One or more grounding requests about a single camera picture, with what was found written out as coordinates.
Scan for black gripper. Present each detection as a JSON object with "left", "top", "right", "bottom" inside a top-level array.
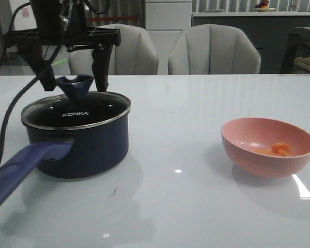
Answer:
[{"left": 3, "top": 1, "right": 121, "bottom": 91}]

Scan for glass lid blue knob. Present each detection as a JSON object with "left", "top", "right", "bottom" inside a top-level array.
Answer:
[{"left": 21, "top": 74, "right": 131, "bottom": 131}]

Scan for pink bowl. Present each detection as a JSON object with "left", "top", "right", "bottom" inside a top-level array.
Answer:
[{"left": 221, "top": 117, "right": 310, "bottom": 178}]

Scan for orange ham slices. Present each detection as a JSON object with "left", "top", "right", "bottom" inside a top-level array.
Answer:
[{"left": 252, "top": 143, "right": 291, "bottom": 157}]

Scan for left beige chair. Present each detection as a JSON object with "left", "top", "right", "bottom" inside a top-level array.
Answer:
[{"left": 68, "top": 24, "right": 159, "bottom": 75}]

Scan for beige chair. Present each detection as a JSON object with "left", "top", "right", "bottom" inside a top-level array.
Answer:
[
  {"left": 68, "top": 24, "right": 159, "bottom": 75},
  {"left": 167, "top": 24, "right": 261, "bottom": 75}
]

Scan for dark blue saucepan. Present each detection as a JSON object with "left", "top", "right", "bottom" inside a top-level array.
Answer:
[{"left": 0, "top": 90, "right": 132, "bottom": 218}]

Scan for white cabinet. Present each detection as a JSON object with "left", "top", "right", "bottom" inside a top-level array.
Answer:
[{"left": 145, "top": 1, "right": 193, "bottom": 75}]

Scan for right beige chair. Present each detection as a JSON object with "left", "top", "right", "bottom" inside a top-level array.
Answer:
[{"left": 167, "top": 24, "right": 261, "bottom": 75}]

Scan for fruit plate on counter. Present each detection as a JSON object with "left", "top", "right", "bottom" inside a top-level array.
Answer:
[{"left": 252, "top": 0, "right": 276, "bottom": 12}]

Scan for dark counter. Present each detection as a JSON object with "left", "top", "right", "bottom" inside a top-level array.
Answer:
[{"left": 192, "top": 11, "right": 310, "bottom": 74}]

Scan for black cable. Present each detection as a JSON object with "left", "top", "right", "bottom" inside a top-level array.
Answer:
[{"left": 0, "top": 2, "right": 68, "bottom": 174}]

